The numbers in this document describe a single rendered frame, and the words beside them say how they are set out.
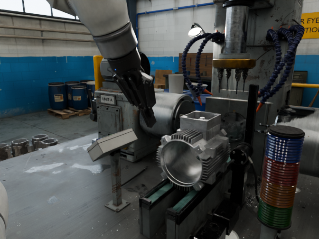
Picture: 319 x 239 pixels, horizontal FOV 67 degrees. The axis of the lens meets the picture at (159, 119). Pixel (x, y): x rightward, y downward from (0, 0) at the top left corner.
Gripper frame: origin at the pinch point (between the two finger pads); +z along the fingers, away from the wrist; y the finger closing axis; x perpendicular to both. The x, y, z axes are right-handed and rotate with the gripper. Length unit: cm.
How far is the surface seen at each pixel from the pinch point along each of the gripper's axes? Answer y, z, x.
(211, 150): -14.7, 15.6, -5.0
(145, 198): -1.1, 20.2, 15.2
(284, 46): -21, 17, -72
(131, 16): 505, 157, -534
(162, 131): 20.6, 33.6, -22.4
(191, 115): -1.0, 15.9, -18.5
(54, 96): 471, 189, -172
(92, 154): 19.2, 10.4, 12.6
